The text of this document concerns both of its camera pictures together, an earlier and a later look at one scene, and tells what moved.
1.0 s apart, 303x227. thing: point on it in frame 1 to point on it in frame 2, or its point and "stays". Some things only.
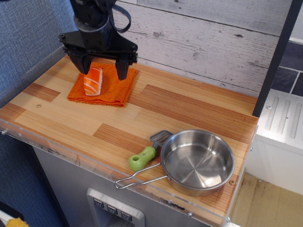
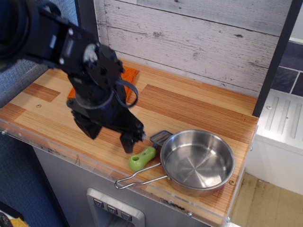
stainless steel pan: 197,162 stays
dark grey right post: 279,55 stays
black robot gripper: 106,44 to 111,117
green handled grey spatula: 137,162 stays
